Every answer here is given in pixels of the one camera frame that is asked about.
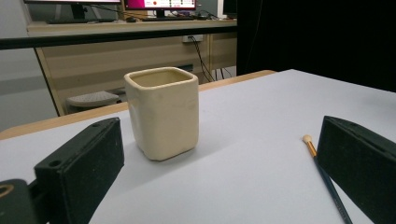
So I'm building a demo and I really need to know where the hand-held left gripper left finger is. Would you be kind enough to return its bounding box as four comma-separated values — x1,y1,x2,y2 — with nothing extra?
33,117,125,224

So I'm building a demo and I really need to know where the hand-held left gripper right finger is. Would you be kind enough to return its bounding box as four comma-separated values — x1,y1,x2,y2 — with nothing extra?
316,115,396,224

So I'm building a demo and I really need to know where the cream square ceramic cup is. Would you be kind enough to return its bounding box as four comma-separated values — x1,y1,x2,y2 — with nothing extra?
123,66,200,162

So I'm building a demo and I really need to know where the grey footrest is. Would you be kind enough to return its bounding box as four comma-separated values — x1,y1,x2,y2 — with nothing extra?
65,91,121,110

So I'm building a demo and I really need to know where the wooden office desk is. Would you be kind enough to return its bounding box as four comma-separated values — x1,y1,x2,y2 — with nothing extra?
26,19,238,117

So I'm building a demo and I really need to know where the white table cover sheet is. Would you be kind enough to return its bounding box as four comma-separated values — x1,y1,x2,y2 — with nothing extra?
0,68,396,224

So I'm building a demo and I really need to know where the black curtain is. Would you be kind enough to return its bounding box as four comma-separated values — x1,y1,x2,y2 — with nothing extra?
235,0,396,93

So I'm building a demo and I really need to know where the black keyboard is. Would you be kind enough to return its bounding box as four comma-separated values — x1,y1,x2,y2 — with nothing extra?
141,16,196,22
46,18,117,25

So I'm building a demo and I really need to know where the computer monitor on stand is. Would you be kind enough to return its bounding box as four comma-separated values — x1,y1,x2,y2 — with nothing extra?
22,0,122,21

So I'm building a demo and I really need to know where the monitor with pink screen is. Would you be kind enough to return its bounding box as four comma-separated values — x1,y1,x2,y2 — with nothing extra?
123,0,198,19

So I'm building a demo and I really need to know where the dark monitor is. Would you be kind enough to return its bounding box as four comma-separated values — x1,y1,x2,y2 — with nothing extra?
222,0,238,19

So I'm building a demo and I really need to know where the black power cable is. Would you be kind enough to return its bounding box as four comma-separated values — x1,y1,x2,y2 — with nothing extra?
188,36,217,83

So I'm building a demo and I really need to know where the white wall power outlet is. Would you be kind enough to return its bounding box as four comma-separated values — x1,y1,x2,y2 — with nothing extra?
182,34,205,44

